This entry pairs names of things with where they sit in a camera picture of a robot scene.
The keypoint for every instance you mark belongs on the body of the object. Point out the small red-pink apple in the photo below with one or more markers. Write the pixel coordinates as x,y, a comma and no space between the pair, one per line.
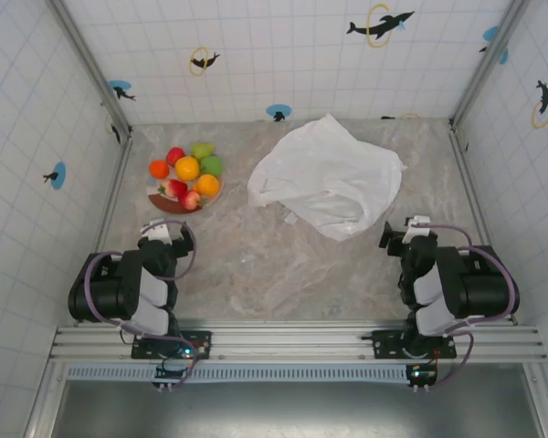
190,200

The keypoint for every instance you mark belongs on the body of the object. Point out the orange with stem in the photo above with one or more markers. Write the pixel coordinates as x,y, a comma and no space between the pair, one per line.
207,185

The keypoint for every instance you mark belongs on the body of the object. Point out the yellow-orange round orange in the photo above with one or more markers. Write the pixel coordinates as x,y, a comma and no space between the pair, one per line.
187,168

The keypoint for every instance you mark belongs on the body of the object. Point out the red-orange tangerine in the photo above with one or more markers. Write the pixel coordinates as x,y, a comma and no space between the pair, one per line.
159,169

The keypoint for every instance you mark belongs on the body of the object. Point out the green apple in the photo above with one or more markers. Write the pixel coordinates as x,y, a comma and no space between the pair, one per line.
212,165

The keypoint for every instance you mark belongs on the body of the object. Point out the dark red apple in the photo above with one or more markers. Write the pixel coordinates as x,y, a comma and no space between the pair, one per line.
175,155

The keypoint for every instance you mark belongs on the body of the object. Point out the green pear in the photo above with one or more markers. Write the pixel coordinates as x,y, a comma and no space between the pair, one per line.
202,149

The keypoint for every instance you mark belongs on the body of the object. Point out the white plastic bag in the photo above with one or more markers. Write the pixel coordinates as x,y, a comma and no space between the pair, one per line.
324,173

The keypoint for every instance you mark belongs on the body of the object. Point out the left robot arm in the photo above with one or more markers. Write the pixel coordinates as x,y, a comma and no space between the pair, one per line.
105,292

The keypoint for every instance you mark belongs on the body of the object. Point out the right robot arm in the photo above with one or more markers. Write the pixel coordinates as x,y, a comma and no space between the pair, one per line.
479,287

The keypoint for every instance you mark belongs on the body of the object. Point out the round pastel ceramic plate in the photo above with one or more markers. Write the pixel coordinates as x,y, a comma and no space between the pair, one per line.
166,205

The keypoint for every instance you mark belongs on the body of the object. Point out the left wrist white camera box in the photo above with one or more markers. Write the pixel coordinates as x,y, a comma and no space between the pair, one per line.
157,230

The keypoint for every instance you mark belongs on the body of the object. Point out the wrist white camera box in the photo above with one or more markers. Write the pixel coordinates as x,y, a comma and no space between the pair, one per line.
157,230
418,226

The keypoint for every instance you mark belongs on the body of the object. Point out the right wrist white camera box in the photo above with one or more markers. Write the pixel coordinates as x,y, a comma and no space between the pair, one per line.
418,226

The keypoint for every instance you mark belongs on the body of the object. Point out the aluminium table side rail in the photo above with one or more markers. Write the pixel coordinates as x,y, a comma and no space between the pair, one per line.
107,219
477,201

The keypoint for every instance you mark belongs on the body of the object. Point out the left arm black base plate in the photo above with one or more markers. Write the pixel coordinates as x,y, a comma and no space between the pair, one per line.
203,340

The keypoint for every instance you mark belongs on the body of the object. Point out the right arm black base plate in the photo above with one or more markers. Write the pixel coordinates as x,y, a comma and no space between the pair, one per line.
386,342

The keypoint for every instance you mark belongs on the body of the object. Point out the fish blue circle wall sticker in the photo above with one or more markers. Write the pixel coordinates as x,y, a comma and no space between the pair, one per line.
57,175
278,111

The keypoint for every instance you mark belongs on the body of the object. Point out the aluminium mounting rail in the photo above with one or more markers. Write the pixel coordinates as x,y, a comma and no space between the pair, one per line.
292,340

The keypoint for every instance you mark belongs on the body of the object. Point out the shark blue circle wall sticker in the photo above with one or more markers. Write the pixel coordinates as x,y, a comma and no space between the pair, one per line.
119,89

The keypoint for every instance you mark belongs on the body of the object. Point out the aluminium frame post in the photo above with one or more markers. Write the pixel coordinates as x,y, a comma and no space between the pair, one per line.
488,59
91,68

